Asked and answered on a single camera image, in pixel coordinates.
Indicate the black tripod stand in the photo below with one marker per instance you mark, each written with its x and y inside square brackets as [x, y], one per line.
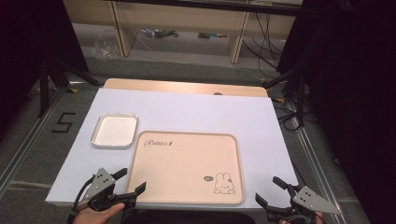
[45, 84]
[299, 93]

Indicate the pink tray with rabbit print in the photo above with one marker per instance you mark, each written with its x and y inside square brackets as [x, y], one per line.
[183, 168]

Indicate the wooden desk frame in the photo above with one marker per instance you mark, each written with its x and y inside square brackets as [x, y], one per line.
[186, 17]

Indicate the small white square tray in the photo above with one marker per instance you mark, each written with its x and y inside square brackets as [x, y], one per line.
[115, 130]

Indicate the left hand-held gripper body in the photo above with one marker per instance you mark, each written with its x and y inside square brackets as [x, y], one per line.
[100, 183]

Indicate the black curtain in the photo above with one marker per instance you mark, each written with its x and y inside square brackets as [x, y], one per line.
[28, 46]
[358, 93]

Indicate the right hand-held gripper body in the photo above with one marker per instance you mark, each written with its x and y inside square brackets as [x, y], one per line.
[311, 199]

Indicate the white board sheet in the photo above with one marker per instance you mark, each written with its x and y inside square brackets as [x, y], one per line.
[199, 112]

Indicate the person's right hand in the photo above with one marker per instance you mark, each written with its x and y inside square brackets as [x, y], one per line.
[319, 219]

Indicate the person's left hand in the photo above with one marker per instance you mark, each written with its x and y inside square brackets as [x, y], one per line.
[93, 216]

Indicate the clear plastic bag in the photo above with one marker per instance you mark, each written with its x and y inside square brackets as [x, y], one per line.
[105, 45]

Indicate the metal floor rail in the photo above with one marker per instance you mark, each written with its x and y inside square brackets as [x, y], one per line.
[314, 161]
[28, 146]

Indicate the blue and black clutter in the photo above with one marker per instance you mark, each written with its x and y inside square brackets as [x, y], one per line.
[160, 33]

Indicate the dark cloth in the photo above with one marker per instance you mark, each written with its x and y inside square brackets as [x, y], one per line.
[186, 217]

